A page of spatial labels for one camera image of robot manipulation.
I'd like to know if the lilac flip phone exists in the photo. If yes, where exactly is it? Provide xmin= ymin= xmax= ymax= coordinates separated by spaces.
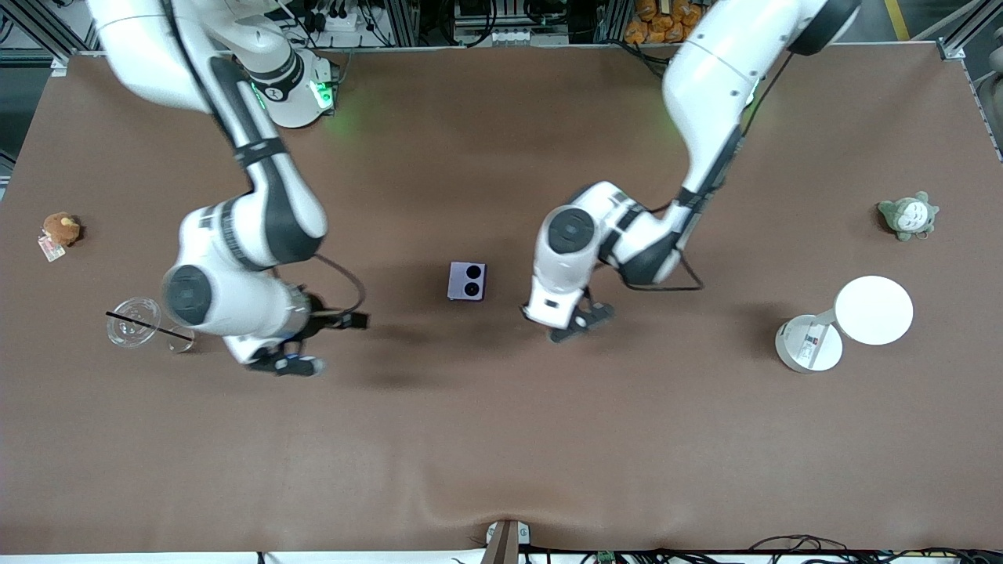
xmin=447 ymin=262 xmax=487 ymax=303

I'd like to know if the clear plastic cup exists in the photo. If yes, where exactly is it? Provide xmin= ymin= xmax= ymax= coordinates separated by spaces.
xmin=106 ymin=296 xmax=197 ymax=355

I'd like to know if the black straw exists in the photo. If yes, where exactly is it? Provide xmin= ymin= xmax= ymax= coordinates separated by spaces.
xmin=106 ymin=312 xmax=194 ymax=342

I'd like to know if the brown plush toy with tag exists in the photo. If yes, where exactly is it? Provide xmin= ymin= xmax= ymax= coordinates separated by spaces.
xmin=37 ymin=211 xmax=83 ymax=263

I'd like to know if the grey metal rack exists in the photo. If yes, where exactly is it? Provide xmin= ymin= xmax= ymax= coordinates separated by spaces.
xmin=453 ymin=0 xmax=570 ymax=46

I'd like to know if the orange plush toy pile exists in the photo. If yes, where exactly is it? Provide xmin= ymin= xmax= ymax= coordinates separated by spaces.
xmin=625 ymin=0 xmax=706 ymax=45

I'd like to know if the white power strip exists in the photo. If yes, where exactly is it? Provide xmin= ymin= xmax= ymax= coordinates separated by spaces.
xmin=302 ymin=0 xmax=371 ymax=32

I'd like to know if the white desk lamp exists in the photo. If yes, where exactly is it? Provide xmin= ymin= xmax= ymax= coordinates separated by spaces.
xmin=774 ymin=275 xmax=914 ymax=374

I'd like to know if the grey totoro plush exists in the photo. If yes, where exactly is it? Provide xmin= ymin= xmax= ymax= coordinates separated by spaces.
xmin=876 ymin=191 xmax=940 ymax=242

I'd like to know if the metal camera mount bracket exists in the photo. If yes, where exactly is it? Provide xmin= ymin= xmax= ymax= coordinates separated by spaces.
xmin=484 ymin=519 xmax=531 ymax=564

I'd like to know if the black cable bundle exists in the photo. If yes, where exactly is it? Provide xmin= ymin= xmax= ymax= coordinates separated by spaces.
xmin=748 ymin=535 xmax=1003 ymax=564

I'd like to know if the aluminium frame rail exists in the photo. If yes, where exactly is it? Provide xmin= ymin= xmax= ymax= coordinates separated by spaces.
xmin=0 ymin=0 xmax=107 ymax=57
xmin=936 ymin=0 xmax=1003 ymax=60

